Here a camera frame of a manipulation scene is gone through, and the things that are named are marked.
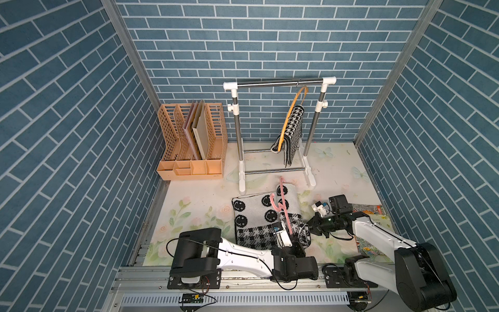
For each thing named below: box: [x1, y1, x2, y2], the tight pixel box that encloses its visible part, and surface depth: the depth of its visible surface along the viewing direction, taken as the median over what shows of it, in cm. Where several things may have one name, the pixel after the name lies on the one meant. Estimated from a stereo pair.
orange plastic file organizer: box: [157, 102, 229, 181], surface depth 104 cm
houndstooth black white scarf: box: [270, 104, 305, 168], surface depth 86 cm
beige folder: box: [192, 99, 210, 160], surface depth 96 cm
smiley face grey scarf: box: [231, 183, 312, 250], surface depth 88 cm
